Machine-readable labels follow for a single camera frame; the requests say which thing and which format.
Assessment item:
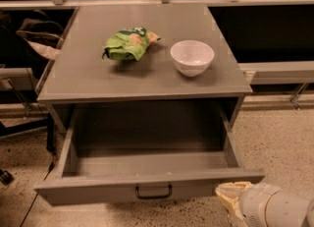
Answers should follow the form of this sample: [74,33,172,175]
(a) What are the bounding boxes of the white bowl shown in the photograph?
[170,40,215,77]

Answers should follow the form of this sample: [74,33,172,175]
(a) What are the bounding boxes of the grey drawer cabinet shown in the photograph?
[38,4,251,132]

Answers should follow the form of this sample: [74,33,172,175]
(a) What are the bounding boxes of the grey top drawer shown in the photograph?
[35,100,265,205]

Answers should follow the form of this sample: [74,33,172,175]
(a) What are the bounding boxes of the black floor cable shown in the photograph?
[20,160,57,227]

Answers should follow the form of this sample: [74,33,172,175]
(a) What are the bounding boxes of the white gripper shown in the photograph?
[215,182,282,227]

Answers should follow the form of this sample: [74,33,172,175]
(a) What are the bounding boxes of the green chip bag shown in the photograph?
[102,27,160,61]

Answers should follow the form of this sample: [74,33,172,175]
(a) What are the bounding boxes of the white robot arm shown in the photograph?
[215,182,314,227]

